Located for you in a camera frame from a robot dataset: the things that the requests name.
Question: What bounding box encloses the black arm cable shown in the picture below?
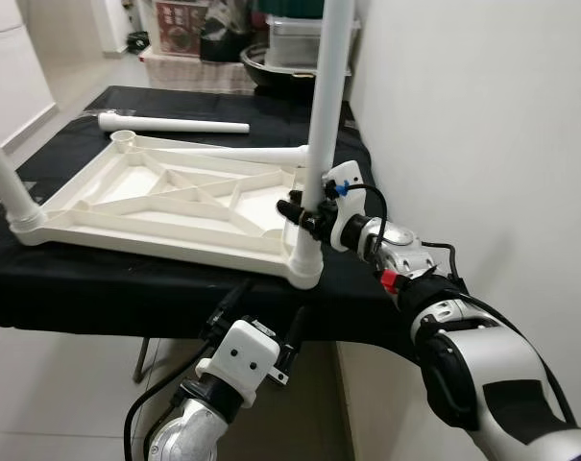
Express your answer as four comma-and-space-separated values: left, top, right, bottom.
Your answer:
332, 181, 579, 428
124, 331, 219, 461

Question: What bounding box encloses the black wok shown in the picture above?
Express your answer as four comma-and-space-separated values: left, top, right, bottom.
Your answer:
239, 42, 354, 94

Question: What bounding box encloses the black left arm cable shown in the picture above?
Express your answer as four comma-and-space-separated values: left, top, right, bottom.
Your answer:
124, 331, 219, 461

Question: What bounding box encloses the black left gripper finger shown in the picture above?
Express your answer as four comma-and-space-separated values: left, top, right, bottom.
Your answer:
280, 304, 311, 373
207, 278, 255, 333

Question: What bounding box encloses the grey metal table leg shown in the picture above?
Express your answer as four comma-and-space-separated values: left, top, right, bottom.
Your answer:
133, 336, 153, 384

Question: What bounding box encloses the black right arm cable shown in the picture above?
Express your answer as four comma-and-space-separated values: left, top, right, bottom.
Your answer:
332, 181, 579, 428

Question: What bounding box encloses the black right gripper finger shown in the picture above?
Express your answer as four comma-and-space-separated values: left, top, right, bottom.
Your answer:
275, 196, 312, 229

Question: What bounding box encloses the stainless steel container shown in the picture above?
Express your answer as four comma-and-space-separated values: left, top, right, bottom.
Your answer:
265, 14, 360, 69

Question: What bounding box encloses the black tablecloth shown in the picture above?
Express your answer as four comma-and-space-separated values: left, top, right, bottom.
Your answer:
0, 85, 435, 349

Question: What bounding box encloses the white ribbed plastic tabletop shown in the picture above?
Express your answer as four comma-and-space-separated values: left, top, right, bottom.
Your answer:
9, 130, 360, 290

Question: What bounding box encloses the black bag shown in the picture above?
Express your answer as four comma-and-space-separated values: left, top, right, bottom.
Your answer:
201, 0, 258, 64

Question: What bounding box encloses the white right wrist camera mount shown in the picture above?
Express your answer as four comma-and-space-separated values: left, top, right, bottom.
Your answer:
320, 160, 369, 254

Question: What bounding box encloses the floral cloth covered stand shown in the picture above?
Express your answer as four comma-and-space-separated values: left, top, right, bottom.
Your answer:
140, 48, 258, 94

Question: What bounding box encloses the white plastic table leg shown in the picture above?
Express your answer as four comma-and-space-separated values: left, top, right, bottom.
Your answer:
98, 109, 252, 136
288, 0, 357, 289
151, 144, 315, 167
0, 120, 44, 239

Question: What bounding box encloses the green pot lid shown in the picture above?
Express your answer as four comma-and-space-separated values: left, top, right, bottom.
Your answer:
260, 0, 326, 18

